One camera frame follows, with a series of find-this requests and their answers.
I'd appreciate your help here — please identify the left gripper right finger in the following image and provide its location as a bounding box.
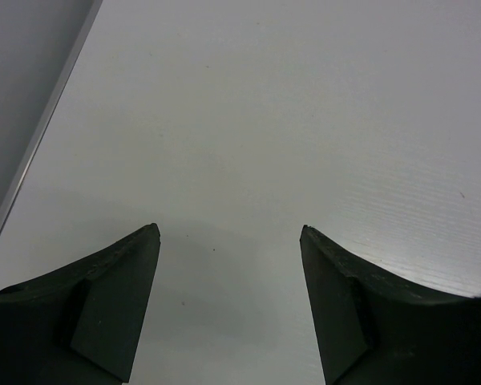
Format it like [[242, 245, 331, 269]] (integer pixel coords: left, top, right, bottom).
[[300, 226, 481, 384]]

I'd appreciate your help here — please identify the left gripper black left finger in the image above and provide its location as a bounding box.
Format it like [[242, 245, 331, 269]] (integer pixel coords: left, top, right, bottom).
[[0, 223, 160, 384]]

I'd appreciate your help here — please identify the aluminium rail frame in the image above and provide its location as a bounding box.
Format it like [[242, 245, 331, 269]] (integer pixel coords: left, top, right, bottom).
[[0, 1, 101, 233]]

